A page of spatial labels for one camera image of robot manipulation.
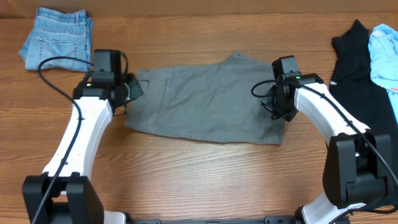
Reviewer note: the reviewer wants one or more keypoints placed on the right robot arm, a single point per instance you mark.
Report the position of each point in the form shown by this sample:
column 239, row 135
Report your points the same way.
column 358, row 175

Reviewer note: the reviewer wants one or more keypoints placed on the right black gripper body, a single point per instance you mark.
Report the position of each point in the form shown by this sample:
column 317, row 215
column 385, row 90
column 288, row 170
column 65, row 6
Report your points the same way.
column 272, row 104

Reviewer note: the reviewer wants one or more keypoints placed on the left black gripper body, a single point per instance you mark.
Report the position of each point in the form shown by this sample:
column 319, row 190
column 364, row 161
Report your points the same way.
column 130, row 88

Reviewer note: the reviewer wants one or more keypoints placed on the black shirt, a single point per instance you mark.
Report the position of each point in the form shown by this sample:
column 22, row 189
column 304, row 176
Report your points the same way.
column 352, row 87

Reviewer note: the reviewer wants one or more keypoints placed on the light blue garment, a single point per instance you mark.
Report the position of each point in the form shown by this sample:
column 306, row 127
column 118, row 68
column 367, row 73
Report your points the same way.
column 382, row 46

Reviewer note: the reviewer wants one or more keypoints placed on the folded blue jeans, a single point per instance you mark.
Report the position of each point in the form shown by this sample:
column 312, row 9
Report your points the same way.
column 57, row 34

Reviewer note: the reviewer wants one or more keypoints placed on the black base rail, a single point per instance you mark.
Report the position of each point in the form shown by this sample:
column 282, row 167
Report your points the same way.
column 211, row 221

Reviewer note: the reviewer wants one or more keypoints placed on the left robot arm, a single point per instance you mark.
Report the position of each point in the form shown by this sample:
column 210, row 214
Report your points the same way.
column 63, row 193

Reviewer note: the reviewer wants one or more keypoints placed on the grey shorts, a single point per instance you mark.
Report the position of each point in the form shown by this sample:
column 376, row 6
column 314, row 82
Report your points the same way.
column 206, row 102

